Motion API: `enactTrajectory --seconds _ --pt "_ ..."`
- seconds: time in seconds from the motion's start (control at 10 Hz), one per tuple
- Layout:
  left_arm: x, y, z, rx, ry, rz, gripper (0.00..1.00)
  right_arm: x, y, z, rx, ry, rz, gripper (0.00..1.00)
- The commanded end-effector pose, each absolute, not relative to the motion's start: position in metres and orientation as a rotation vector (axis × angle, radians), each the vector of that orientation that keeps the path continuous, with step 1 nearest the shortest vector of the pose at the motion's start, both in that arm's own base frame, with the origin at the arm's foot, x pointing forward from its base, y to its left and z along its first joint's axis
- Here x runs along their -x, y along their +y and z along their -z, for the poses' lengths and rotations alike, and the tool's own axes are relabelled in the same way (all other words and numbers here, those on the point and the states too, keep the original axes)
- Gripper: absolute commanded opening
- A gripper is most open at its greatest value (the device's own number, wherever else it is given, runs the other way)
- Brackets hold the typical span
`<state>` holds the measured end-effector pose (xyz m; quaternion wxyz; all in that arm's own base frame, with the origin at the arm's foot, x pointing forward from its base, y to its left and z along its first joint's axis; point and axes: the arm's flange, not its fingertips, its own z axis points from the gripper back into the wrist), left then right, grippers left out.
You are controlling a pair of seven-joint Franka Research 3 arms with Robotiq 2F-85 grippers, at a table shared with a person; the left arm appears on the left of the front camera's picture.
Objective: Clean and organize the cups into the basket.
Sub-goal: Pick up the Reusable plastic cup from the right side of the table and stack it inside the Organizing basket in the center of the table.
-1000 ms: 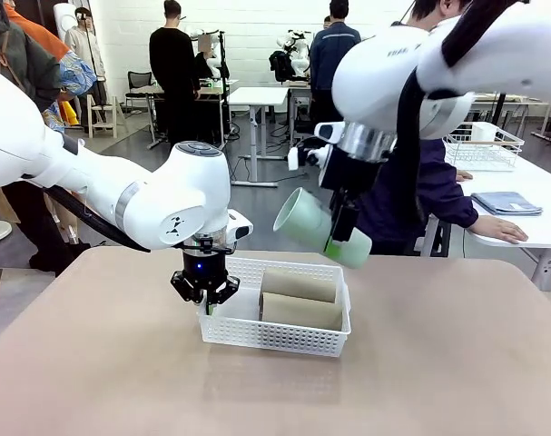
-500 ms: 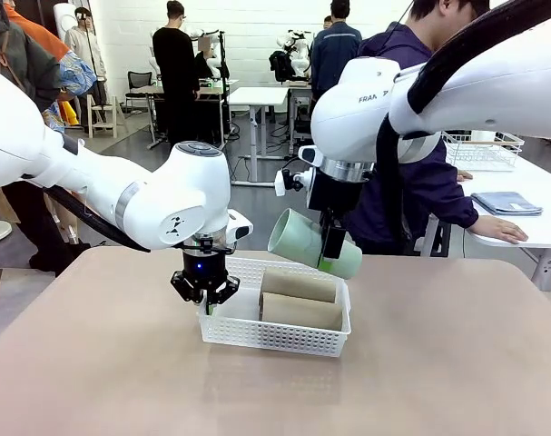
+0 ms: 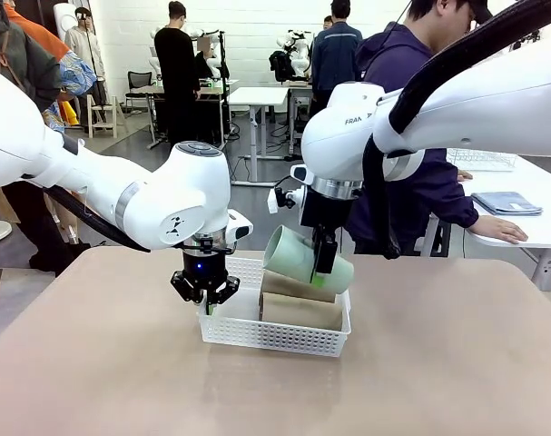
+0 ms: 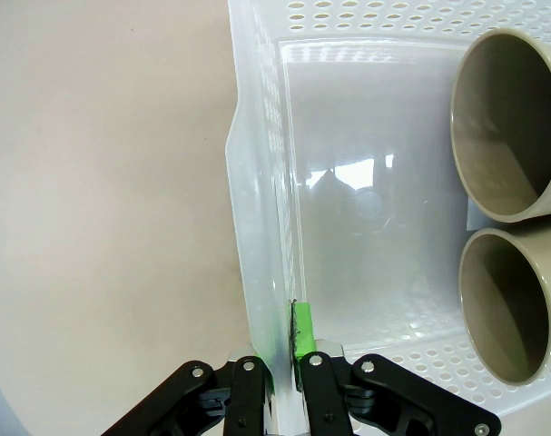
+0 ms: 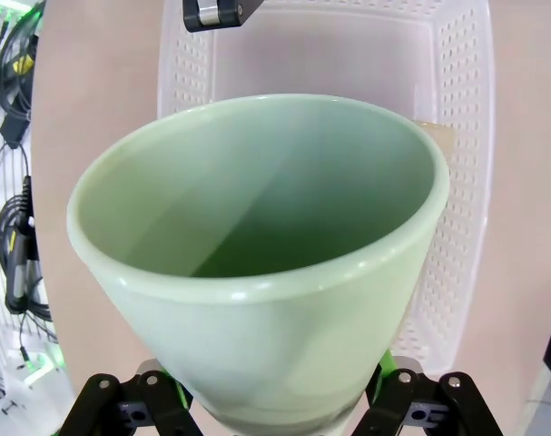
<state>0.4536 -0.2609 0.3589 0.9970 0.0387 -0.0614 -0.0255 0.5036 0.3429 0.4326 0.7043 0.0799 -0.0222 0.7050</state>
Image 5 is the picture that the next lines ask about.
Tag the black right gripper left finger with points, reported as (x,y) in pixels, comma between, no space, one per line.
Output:
(121,409)

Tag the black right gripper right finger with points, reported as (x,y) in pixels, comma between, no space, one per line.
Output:
(438,409)

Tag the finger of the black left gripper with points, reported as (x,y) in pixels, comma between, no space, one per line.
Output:
(220,13)

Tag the pale green cup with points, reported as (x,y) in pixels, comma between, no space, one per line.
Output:
(257,340)

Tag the white perforated plastic basket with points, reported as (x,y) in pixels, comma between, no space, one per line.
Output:
(461,227)

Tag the paper label in basket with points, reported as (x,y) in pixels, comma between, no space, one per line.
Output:
(438,136)

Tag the green lit white device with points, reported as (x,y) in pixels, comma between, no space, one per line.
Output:
(43,363)

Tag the black power adapter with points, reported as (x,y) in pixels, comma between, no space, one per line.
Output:
(14,127)

